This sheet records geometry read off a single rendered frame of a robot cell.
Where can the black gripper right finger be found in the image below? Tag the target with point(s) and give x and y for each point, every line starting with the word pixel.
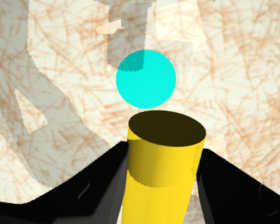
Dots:
pixel 230 196

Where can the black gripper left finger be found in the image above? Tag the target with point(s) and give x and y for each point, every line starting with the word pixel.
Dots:
pixel 93 196

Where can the yellow cylinder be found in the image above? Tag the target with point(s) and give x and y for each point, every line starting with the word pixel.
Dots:
pixel 165 148

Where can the cyan circle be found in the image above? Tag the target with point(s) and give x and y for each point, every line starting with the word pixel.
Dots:
pixel 146 79

